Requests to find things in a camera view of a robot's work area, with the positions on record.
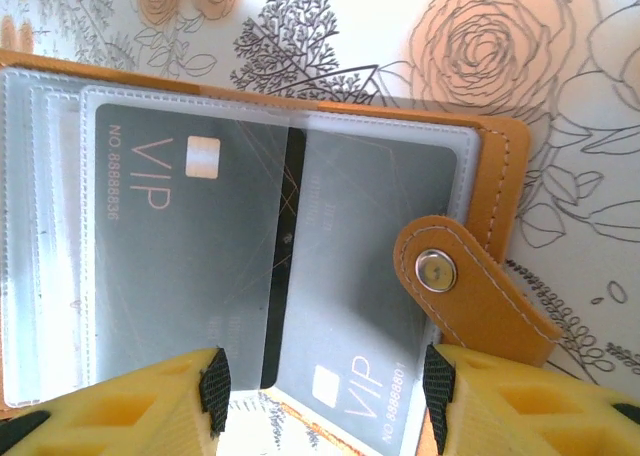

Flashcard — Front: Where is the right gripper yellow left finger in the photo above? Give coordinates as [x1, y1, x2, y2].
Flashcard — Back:
[0, 346, 232, 456]

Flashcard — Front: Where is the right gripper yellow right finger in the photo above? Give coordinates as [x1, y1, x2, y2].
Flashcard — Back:
[422, 343, 640, 456]

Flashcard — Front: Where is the black VIP card ending 836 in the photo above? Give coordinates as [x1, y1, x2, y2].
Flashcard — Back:
[92, 102, 307, 390]

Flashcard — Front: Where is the black VIP card ending 801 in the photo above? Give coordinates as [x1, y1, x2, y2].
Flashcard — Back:
[273, 129, 460, 456]

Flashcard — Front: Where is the orange leather card holder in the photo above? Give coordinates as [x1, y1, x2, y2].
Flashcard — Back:
[0, 48, 565, 456]

